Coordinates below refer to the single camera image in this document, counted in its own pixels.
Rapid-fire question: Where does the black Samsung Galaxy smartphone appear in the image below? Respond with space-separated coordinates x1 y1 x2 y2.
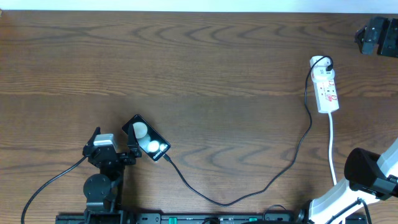
122 114 171 162

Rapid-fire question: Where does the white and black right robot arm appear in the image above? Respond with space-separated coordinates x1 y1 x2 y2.
295 17 397 223

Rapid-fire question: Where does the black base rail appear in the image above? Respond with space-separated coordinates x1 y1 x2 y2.
55 212 368 224

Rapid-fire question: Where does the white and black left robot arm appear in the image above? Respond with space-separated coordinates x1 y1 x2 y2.
83 125 142 224

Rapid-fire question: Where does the white power strip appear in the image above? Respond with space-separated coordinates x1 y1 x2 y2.
313 79 340 114

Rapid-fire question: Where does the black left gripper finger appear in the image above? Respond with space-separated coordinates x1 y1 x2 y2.
82 127 101 156
127 123 142 158

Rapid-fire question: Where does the black charger cable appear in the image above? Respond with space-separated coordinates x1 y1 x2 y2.
163 55 335 207

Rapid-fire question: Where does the white charger plug adapter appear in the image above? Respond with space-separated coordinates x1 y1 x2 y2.
310 55 335 83

